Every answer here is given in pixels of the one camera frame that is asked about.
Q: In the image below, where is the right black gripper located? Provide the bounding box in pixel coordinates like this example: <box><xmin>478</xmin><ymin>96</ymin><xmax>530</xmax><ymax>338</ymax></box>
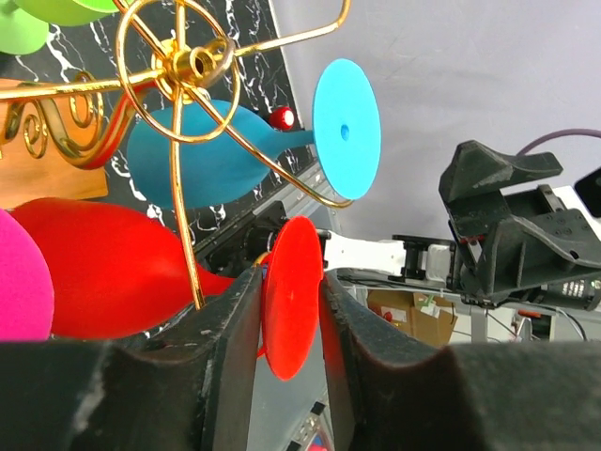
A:
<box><xmin>439</xmin><ymin>142</ymin><xmax>600</xmax><ymax>310</ymax></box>

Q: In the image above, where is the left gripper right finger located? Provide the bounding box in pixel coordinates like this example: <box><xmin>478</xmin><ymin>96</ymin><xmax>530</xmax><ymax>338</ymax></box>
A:
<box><xmin>319</xmin><ymin>275</ymin><xmax>600</xmax><ymax>450</ymax></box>

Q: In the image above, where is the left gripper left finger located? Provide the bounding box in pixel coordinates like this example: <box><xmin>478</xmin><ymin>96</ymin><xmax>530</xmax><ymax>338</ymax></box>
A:
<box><xmin>1</xmin><ymin>269</ymin><xmax>262</xmax><ymax>450</ymax></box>

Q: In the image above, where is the red wine glass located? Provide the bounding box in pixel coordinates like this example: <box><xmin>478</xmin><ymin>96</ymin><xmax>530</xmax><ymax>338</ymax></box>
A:
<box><xmin>11</xmin><ymin>198</ymin><xmax>324</xmax><ymax>381</ymax></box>

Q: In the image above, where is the magenta wine glass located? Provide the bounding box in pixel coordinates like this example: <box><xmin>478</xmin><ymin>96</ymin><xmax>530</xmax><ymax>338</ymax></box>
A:
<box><xmin>1</xmin><ymin>210</ymin><xmax>54</xmax><ymax>341</ymax></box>

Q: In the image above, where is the blue wine glass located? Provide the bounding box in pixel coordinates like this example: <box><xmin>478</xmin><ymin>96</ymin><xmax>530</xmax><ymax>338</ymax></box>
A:
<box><xmin>127</xmin><ymin>58</ymin><xmax>381</xmax><ymax>210</ymax></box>

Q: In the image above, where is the green wine glass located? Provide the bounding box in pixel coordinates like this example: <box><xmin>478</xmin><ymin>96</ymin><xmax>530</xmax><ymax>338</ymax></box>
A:
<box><xmin>1</xmin><ymin>0</ymin><xmax>118</xmax><ymax>55</ymax></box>

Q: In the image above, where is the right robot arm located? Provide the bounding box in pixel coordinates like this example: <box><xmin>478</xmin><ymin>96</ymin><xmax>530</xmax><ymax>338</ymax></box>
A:
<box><xmin>320</xmin><ymin>141</ymin><xmax>600</xmax><ymax>311</ymax></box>

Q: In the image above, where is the cardboard box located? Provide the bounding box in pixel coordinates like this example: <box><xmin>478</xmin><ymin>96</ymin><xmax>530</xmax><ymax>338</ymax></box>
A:
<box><xmin>367</xmin><ymin>289</ymin><xmax>457</xmax><ymax>348</ymax></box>

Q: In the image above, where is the red push button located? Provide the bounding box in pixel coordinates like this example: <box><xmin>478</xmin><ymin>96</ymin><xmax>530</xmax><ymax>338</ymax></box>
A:
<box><xmin>269</xmin><ymin>106</ymin><xmax>296</xmax><ymax>131</ymax></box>

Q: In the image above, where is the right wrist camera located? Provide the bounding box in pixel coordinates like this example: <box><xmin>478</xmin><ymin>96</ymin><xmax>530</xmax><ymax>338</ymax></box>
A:
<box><xmin>553</xmin><ymin>169</ymin><xmax>601</xmax><ymax>219</ymax></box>

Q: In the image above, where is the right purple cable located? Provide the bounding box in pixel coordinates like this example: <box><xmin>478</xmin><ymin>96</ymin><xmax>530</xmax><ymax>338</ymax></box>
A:
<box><xmin>516</xmin><ymin>128</ymin><xmax>601</xmax><ymax>157</ymax></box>

